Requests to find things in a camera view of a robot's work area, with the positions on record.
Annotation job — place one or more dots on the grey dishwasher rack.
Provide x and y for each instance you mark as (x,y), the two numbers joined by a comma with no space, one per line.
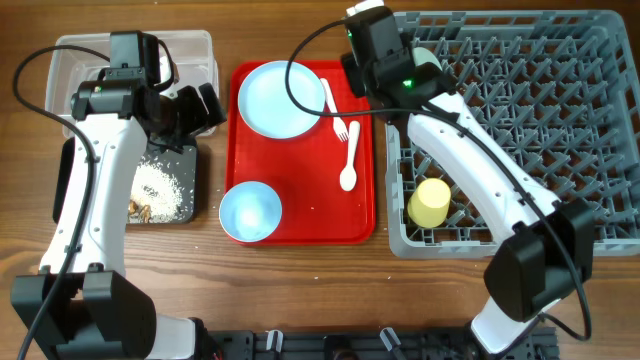
(559,92)

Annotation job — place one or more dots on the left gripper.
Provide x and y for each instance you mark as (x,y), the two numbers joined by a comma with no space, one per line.
(198,116)

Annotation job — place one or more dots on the red serving tray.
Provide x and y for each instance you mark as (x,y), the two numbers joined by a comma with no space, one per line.
(304,170)

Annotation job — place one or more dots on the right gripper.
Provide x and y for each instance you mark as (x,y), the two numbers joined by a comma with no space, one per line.
(354,74)

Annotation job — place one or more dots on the green bowl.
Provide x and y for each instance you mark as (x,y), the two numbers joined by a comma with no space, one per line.
(424,56)

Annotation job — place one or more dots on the small light blue bowl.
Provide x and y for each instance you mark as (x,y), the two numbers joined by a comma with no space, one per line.
(250,211)

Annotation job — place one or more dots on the food scraps and rice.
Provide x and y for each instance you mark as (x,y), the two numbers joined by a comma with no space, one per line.
(158,196)

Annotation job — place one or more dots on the yellow plastic cup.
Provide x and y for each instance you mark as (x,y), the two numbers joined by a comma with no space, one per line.
(429,204)

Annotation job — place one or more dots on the black waste tray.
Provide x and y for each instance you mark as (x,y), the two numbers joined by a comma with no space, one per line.
(183,165)

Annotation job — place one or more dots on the white plastic fork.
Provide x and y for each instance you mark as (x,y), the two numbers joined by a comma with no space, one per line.
(339,127)

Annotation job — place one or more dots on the white plastic spoon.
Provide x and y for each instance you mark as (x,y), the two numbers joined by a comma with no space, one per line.
(348,176)

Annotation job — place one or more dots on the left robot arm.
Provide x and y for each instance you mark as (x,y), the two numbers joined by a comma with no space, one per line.
(79,304)

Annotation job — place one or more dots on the clear plastic bin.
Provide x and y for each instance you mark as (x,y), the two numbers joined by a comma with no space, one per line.
(186,56)

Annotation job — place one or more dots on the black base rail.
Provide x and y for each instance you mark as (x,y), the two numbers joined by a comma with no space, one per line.
(449,343)

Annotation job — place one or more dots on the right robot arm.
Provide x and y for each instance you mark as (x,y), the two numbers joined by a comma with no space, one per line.
(545,246)

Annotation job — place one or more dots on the large light blue plate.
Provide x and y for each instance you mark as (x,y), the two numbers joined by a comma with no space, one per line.
(265,106)

